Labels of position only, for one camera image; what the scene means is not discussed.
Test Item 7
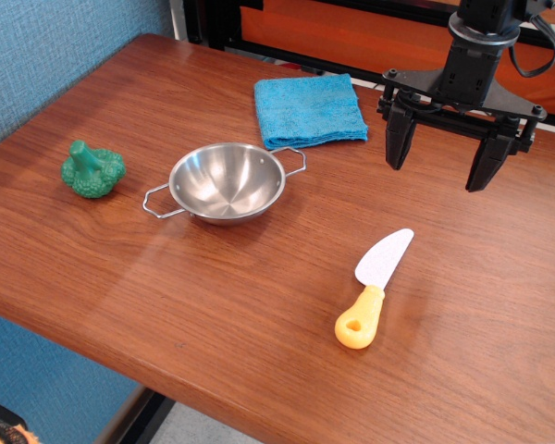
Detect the yellow-handled toy knife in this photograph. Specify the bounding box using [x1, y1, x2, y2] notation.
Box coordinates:
[334, 228, 414, 350]

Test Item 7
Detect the orange panel with black frame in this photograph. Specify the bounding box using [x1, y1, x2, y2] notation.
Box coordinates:
[180, 1, 555, 121]

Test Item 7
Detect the orange black object bottom-left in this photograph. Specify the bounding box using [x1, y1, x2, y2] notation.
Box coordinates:
[0, 404, 40, 444]

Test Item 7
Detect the black table leg frame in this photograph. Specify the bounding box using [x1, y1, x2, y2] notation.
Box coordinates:
[94, 386, 175, 444]

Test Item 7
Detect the blue folded cloth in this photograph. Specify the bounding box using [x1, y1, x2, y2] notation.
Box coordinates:
[253, 74, 368, 150]

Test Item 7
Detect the green toy broccoli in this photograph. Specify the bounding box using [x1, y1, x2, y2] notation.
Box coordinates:
[61, 140, 126, 199]

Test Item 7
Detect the silver metal bowl with handles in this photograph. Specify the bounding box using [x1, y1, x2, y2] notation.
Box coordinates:
[142, 142, 307, 226]

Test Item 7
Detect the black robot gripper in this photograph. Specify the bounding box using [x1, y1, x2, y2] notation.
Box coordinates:
[378, 34, 547, 192]

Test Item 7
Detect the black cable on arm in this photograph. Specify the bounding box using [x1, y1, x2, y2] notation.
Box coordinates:
[508, 0, 555, 79]

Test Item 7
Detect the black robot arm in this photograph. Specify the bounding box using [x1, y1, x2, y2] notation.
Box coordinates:
[377, 1, 555, 191]

